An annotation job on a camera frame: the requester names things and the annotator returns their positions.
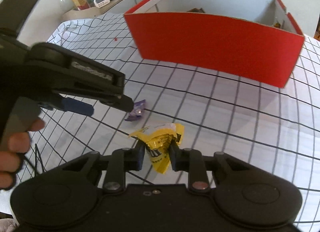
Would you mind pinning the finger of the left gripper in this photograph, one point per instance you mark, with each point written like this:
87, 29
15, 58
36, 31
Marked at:
81, 76
67, 104

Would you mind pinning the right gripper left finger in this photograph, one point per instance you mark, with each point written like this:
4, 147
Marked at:
121, 161

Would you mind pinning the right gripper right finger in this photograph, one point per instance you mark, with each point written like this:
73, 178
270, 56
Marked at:
192, 162

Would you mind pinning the yellow snack packet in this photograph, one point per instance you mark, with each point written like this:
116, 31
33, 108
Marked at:
158, 139

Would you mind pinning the person's left hand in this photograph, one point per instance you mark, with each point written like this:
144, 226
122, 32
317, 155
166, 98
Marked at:
18, 143

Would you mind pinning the small purple candy wrapper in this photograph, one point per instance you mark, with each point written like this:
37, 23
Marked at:
137, 112

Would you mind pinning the pink digital timer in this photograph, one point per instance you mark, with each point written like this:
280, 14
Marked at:
101, 3

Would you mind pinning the orange juice bottle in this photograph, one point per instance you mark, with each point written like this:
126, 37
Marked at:
81, 4

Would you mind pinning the white checkered tablecloth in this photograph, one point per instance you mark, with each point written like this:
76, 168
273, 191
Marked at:
274, 129

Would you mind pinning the red cardboard box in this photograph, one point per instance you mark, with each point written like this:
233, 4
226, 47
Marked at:
233, 36

